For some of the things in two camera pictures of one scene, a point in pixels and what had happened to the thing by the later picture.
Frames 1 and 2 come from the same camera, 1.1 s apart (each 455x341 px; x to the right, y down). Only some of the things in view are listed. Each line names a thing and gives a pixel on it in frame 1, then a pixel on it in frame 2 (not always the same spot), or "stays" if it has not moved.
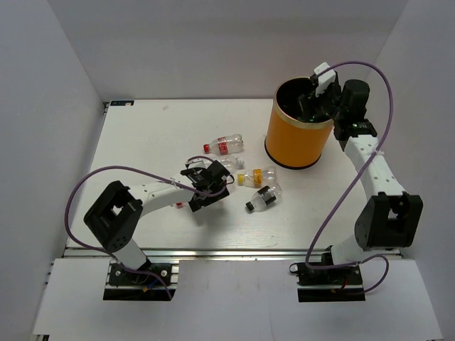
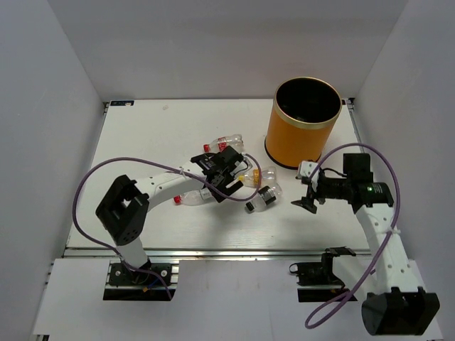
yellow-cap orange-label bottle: [258, 177] stays
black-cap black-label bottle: [264, 197] stays
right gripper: [305, 102] to [308, 202]
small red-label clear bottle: [225, 145] stays
